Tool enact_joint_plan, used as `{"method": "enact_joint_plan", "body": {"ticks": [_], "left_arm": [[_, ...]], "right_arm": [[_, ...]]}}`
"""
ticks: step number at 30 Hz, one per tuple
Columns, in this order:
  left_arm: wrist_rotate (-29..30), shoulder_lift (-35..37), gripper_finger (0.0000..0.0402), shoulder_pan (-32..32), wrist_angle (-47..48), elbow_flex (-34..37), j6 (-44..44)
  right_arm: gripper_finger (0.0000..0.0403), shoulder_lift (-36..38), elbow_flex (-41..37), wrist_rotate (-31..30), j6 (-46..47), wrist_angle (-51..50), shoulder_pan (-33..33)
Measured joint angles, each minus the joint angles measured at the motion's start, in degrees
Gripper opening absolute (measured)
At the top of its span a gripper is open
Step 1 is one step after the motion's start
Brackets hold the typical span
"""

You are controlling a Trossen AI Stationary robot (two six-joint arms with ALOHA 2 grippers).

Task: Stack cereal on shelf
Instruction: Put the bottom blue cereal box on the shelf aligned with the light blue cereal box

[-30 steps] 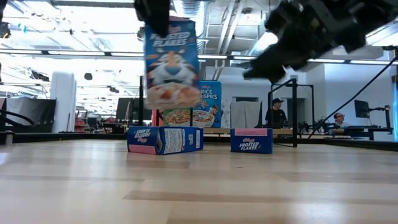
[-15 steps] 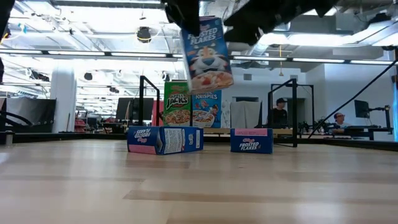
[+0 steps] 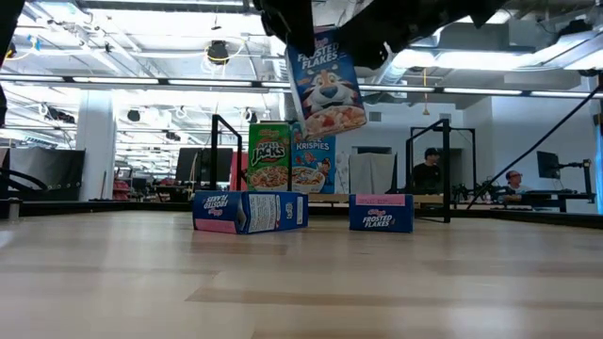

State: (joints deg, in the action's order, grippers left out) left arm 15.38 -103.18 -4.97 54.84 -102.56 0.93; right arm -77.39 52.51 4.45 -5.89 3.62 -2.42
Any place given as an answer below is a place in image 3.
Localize black computer monitor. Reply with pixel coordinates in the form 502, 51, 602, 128
175, 147, 236, 186

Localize green Apple Jacks cereal box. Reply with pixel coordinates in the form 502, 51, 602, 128
246, 121, 292, 193

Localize grey cloth cover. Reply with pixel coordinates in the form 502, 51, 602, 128
348, 153, 398, 195

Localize black fabric cover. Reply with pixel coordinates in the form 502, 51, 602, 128
8, 147, 87, 202

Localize white pillar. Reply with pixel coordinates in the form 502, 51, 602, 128
76, 89, 118, 202

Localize black desk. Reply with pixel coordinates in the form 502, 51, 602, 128
520, 189, 597, 213

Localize black metal rig frame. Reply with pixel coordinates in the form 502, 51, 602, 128
409, 125, 477, 199

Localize person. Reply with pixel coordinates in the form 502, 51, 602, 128
501, 169, 530, 202
412, 147, 444, 195

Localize blue Rice Krispies cereal box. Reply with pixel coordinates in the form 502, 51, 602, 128
289, 122, 337, 195

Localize red panel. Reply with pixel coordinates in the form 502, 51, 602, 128
229, 151, 250, 190

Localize black ceiling camera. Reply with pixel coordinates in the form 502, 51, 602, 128
205, 40, 232, 66

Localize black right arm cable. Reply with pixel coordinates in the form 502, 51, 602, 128
465, 86, 603, 211

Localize wooden shelf black metal legs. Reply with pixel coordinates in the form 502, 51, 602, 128
210, 113, 451, 224

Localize yellow hanging cord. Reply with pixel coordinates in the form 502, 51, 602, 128
421, 65, 431, 117

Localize black monitor on arm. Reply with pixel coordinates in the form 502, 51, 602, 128
536, 150, 562, 180

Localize blue Frosted Flakes cereal box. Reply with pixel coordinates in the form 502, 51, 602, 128
191, 189, 310, 235
348, 193, 416, 234
285, 28, 368, 140

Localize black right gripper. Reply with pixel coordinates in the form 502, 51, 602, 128
253, 0, 509, 70

